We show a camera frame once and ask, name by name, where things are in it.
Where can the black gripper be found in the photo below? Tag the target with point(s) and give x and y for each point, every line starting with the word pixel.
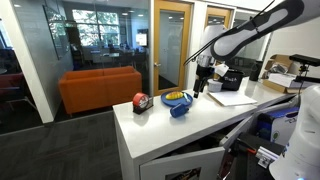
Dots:
pixel 204 74

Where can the blue plastic cup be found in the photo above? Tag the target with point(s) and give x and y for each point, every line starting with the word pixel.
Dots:
pixel 178 110

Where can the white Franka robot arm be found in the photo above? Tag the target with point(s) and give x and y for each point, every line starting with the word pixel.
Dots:
pixel 233 43

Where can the yellow toy corn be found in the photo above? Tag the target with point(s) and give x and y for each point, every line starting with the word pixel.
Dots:
pixel 174 96

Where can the blue round plate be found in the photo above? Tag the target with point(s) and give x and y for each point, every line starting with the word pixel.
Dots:
pixel 170 100

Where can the black trash bin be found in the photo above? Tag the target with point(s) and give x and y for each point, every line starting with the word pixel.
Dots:
pixel 232 80

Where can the white lined notepad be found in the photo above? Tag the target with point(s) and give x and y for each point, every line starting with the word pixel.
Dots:
pixel 231 98

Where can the wooden framed glass door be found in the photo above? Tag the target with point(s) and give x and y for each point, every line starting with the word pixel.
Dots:
pixel 216 20
pixel 171 50

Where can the black cylinder container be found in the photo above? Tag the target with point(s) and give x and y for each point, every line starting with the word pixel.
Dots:
pixel 256 70

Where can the white cabinet door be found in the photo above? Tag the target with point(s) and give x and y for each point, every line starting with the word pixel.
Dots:
pixel 183 165
pixel 246 123

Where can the red black hand tool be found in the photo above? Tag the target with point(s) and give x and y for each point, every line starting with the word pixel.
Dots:
pixel 233 156

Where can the open cardboard tray box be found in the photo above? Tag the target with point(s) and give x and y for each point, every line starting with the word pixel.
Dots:
pixel 276 65

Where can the white paper stack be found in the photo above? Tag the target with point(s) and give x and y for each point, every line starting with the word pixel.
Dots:
pixel 283 80

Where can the blue white carton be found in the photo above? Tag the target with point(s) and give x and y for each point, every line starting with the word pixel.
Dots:
pixel 278 125

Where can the orange sofa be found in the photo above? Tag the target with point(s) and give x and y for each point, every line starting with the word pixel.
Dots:
pixel 100 88

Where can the dark red chair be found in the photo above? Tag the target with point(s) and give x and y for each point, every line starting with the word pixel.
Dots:
pixel 15 88

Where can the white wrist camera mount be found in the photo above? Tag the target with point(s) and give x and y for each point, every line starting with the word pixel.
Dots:
pixel 222 70

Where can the silver metal bracket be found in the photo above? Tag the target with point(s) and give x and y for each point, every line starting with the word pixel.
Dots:
pixel 266 156

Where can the black camera on stand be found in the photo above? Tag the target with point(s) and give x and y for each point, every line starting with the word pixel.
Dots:
pixel 305 61

